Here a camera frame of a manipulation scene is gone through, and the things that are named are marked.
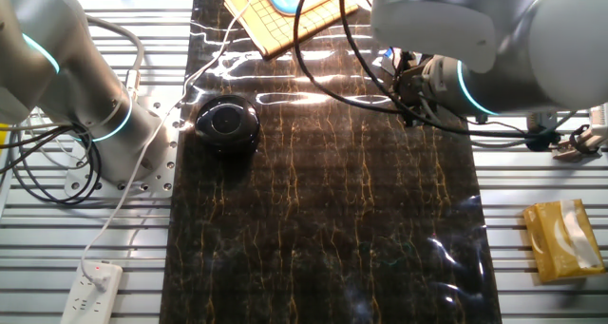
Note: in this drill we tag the wooden grid board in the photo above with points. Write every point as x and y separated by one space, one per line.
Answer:
275 29

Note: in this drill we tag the black round bowl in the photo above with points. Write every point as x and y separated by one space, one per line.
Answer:
227 122

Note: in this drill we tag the black marble pattern mat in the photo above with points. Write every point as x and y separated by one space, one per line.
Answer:
332 210

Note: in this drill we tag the yellow tissue box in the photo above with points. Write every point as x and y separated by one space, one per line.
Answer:
563 241

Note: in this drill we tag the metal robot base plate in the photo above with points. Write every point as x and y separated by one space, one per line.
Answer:
164 153

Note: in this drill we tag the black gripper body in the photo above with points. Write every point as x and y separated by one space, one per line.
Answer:
411 91

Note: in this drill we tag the white power strip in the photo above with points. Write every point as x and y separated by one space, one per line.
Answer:
90 295

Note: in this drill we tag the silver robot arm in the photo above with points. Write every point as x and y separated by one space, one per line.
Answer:
71 86

